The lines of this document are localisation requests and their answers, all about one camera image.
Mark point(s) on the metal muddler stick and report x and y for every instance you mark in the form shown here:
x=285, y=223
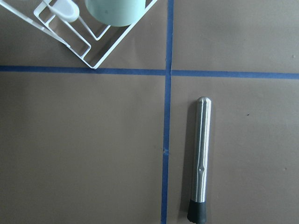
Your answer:
x=197, y=205

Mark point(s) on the green cup on rack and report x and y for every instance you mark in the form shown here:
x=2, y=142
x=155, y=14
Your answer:
x=117, y=13

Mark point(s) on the grey cup on rack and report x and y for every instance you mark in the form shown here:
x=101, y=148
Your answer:
x=66, y=10

